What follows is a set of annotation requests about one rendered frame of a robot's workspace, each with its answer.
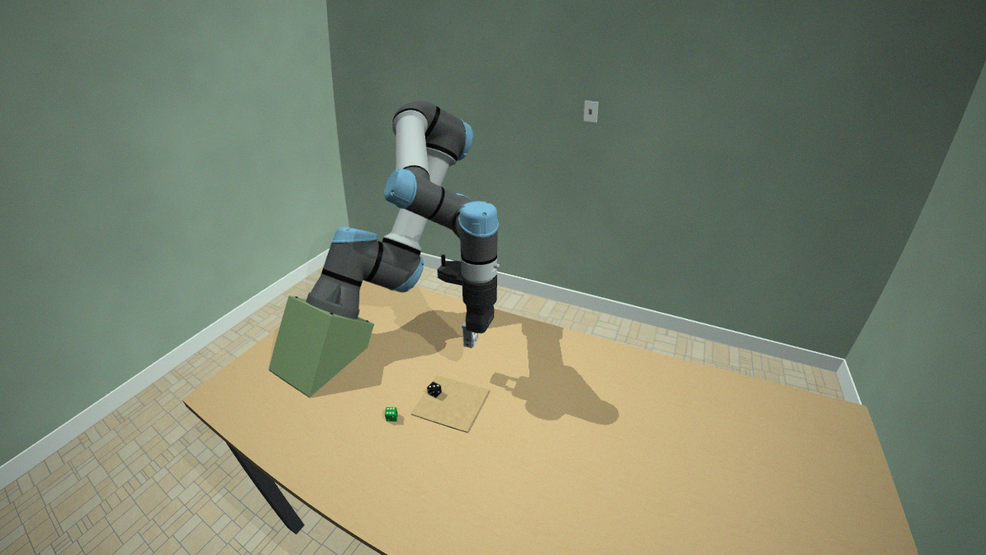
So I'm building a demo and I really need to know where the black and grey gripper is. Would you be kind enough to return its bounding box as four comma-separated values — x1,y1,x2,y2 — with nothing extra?
437,255,500,349

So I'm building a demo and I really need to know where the tan square mat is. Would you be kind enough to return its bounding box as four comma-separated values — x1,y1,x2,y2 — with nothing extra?
411,376,490,433

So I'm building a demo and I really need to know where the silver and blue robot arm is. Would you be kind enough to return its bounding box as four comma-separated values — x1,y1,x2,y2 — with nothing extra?
306,101,499,319

